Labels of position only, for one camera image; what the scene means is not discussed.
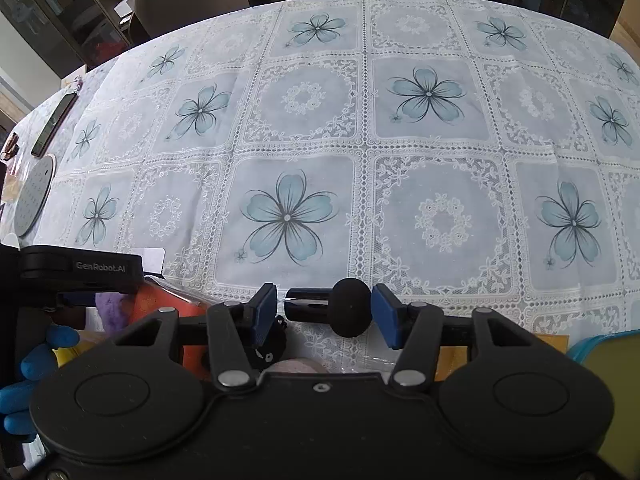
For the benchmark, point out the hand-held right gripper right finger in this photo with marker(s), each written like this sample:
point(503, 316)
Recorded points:
point(384, 317)

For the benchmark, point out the black soft toy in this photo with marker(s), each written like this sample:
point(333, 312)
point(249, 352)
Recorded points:
point(272, 347)

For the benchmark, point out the round grey perforated disc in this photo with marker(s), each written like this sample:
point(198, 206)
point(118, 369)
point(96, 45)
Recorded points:
point(34, 195)

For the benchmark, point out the black foam-tipped microphone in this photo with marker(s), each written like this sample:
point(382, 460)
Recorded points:
point(350, 312)

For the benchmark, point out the floral lace tablecloth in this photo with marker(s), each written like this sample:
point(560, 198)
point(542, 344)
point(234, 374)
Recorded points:
point(320, 125)

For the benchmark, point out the clear yellowish packet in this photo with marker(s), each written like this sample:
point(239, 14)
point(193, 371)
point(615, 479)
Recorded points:
point(10, 187)

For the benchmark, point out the black smartphone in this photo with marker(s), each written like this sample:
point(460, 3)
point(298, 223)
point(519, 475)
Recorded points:
point(54, 124)

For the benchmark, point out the person's left hand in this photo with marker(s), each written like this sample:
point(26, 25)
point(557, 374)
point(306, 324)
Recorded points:
point(37, 362)

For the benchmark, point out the yellow soft toy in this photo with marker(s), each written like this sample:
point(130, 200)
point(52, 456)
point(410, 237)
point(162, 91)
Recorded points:
point(66, 356)

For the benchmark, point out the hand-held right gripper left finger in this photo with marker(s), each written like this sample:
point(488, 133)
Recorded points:
point(264, 312)

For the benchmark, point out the gold tray with teal rim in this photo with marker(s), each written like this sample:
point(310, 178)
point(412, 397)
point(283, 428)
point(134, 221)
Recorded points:
point(610, 370)

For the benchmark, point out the small brown clip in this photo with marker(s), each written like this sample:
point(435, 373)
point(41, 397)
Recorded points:
point(9, 146)

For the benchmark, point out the orange box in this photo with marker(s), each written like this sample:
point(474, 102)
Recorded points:
point(150, 305)

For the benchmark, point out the white paper sheet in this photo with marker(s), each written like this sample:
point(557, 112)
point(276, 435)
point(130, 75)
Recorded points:
point(150, 261)

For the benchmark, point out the purple plush toy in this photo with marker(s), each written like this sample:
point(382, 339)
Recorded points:
point(114, 312)

